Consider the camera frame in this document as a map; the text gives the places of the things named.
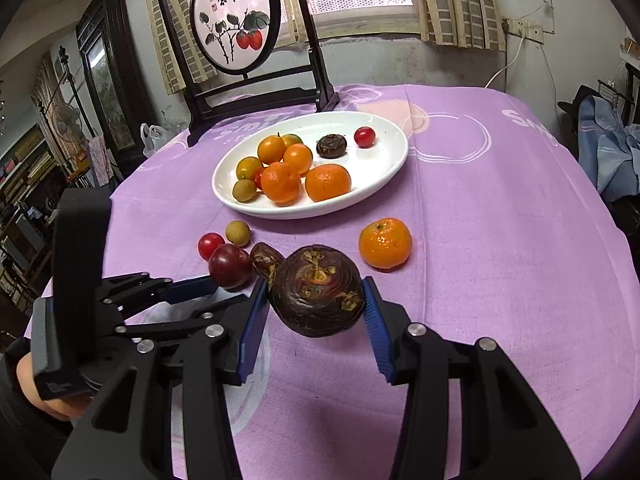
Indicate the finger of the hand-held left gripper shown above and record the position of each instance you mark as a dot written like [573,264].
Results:
[190,319]
[192,289]

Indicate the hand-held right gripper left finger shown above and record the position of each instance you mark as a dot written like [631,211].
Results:
[252,330]

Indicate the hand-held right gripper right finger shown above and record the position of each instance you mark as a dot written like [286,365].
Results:
[377,332]

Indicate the dark red plum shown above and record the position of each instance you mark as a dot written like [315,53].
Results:
[230,266]

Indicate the red cherry tomato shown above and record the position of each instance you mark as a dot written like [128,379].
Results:
[364,136]
[258,179]
[211,245]

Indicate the small dark water chestnut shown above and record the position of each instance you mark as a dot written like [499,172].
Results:
[264,261]

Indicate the green longan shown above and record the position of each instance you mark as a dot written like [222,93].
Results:
[237,233]
[243,191]

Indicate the large dark water chestnut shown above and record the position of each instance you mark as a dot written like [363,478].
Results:
[317,292]

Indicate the orange mandarin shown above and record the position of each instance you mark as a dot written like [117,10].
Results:
[385,243]
[327,183]
[281,182]

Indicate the white oval plate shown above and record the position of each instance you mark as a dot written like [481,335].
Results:
[375,165]

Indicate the green orange kumquat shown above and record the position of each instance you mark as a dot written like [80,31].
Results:
[292,138]

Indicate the person's left forearm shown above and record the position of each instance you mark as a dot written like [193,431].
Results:
[25,435]

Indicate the person's left hand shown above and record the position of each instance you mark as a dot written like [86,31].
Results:
[55,407]

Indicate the pink towel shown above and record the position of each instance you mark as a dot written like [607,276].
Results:
[100,160]

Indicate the bookshelf with books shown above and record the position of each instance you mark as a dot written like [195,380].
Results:
[25,165]

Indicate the white standing fan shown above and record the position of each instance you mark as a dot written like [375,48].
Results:
[67,124]

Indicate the white plastic bag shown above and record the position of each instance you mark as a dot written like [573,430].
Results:
[154,140]

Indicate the dark framed painting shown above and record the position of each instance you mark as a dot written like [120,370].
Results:
[107,80]

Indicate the black round painted table screen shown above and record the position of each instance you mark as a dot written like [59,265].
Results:
[232,25]

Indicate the blue cloth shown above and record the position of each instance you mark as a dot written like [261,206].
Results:
[610,145]

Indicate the black hat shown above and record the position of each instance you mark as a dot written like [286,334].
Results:
[575,102]

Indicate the white wall power strip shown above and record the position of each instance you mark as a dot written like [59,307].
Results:
[522,28]

